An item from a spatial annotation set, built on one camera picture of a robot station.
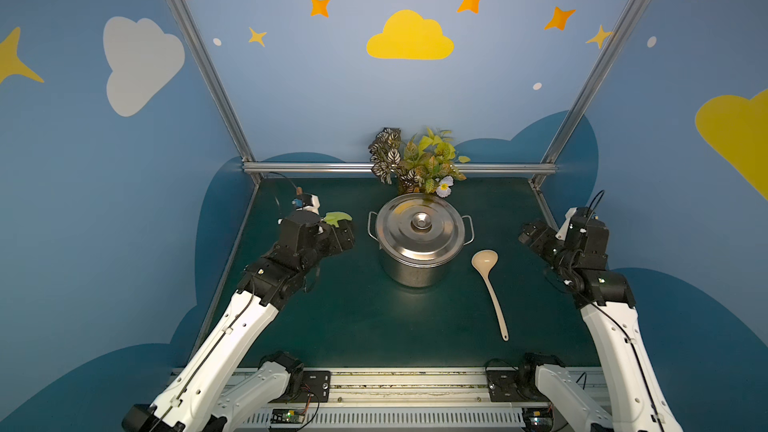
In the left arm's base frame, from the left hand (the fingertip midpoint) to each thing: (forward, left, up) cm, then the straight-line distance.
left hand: (338, 223), depth 72 cm
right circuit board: (-36, -51, -29) cm, 68 cm away
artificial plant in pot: (+27, -23, -5) cm, 36 cm away
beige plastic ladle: (+5, -44, -26) cm, 51 cm away
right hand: (+2, -51, -3) cm, 51 cm away
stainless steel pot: (-1, -21, -25) cm, 33 cm away
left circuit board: (-37, +11, -30) cm, 49 cm away
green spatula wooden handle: (+22, +8, -28) cm, 36 cm away
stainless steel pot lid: (+7, -22, -12) cm, 26 cm away
